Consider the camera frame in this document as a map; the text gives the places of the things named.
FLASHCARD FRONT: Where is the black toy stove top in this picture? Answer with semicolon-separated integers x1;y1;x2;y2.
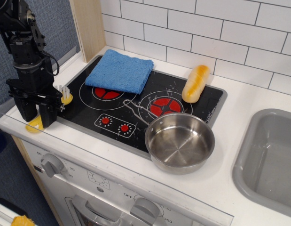
39;55;228;161

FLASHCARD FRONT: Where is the toy bread loaf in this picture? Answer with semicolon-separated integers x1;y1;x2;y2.
182;65;210;104

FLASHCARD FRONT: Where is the grey sink basin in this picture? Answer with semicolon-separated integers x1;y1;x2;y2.
232;109;291;217

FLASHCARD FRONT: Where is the yellow dish brush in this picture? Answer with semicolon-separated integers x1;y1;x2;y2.
25;85;73;133

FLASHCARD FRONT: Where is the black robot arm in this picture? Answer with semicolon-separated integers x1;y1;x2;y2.
0;0;64;128

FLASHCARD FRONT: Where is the yellow object bottom left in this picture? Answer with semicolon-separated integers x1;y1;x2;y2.
11;215;36;226

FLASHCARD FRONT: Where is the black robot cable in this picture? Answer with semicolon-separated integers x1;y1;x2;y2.
41;50;60;76

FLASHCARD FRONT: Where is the grey left oven knob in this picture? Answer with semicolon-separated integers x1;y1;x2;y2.
41;153;64;178

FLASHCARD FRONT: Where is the blue folded cloth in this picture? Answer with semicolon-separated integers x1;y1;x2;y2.
85;49;154;94

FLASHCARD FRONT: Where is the oven door with handle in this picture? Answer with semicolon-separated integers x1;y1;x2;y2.
64;194;174;226

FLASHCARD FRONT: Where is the stainless steel saucepan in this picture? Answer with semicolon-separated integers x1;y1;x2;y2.
134;112;215;175

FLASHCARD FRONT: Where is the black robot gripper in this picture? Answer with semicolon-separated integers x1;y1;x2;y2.
6;57;65;128

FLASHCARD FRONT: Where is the grey oven knob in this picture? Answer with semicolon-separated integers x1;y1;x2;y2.
41;153;64;178
130;198;160;226

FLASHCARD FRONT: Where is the grey right oven knob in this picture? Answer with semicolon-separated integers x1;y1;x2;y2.
130;198;160;226

